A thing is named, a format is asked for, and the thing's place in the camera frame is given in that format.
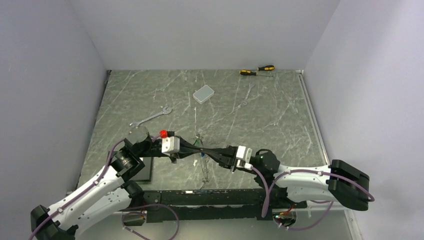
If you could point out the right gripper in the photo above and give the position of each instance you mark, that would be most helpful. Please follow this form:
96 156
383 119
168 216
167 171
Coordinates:
227 158

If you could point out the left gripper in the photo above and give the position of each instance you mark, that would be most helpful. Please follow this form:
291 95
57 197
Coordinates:
186 149

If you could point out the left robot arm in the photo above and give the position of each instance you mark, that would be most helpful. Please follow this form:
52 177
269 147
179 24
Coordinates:
112 188

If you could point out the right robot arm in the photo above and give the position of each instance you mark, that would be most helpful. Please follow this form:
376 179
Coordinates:
335 182

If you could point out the large silver wrench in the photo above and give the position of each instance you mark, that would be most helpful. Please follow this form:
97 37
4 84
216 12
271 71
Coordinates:
165 110

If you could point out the black plate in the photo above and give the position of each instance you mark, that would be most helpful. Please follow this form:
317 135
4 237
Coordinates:
147 170

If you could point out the small silver wrench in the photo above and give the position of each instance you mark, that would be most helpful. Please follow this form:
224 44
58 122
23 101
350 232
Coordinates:
245 100

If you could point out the clear plastic box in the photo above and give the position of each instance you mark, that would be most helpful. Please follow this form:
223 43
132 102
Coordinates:
203 94

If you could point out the lower yellow black screwdriver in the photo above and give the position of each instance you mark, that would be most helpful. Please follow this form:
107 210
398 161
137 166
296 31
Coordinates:
245 72

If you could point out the yellow black screwdriver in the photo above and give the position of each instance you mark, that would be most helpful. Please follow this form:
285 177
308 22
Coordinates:
245 72
266 68

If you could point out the upper yellow black screwdriver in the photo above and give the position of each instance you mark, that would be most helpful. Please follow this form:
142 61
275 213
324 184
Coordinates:
266 68

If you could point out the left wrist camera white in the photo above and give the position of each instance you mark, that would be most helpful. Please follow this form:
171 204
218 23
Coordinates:
170 142

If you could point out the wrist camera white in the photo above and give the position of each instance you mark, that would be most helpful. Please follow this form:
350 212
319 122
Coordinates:
170 142
242 157

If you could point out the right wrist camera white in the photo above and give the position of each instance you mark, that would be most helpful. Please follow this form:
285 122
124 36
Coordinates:
242 157

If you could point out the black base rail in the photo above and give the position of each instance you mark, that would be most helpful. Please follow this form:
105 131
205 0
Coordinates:
210 204

